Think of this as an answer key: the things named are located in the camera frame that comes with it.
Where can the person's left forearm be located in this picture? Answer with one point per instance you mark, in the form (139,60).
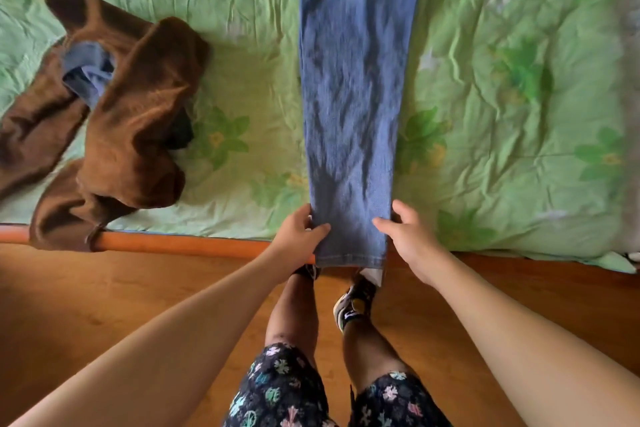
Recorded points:
(150,356)

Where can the brown fleece garment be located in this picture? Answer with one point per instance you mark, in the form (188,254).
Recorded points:
(140,116)

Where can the wooden bed frame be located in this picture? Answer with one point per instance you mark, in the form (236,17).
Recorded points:
(200,244)

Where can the person's right forearm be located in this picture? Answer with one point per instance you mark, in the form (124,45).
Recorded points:
(525,351)

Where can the green floral bedsheet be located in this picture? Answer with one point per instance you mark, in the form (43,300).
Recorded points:
(500,66)

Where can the person's left hand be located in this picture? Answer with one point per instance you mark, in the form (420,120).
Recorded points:
(295,241)

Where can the person's floral patterned trousers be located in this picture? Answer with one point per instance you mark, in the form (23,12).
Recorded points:
(280,391)

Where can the person's right hand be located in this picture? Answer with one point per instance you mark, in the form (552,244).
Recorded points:
(415,241)

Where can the person's dark slipper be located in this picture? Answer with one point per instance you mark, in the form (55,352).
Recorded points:
(352,304)
(307,271)

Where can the person's right leg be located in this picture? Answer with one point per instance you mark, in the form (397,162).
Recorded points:
(370,351)

